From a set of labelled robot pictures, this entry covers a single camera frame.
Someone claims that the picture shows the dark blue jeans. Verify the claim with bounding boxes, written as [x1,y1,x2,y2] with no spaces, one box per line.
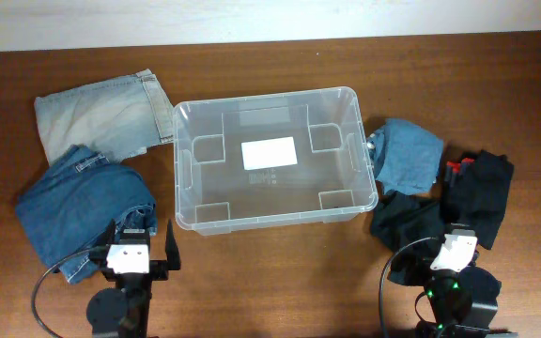
[15,146,158,267]

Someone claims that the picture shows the light washed jeans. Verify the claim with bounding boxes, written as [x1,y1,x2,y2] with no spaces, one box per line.
[34,69,174,163]

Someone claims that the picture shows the dark green-black shirt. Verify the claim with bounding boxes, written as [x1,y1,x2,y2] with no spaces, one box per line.
[370,192,445,286]

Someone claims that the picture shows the blue t-shirt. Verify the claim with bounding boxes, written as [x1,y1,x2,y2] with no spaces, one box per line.
[366,118,444,195]

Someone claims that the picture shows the black garment with red trim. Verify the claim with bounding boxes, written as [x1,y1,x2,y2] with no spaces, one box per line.
[441,150,514,250]

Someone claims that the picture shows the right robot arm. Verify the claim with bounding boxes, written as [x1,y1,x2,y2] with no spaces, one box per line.
[415,267,518,338]

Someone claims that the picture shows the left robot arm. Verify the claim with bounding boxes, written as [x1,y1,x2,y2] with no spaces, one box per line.
[86,222,181,338]

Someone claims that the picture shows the clear plastic storage container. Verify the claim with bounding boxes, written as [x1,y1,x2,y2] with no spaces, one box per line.
[173,86,379,236]

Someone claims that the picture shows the white label in container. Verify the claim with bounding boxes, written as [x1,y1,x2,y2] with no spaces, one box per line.
[241,137,298,171]

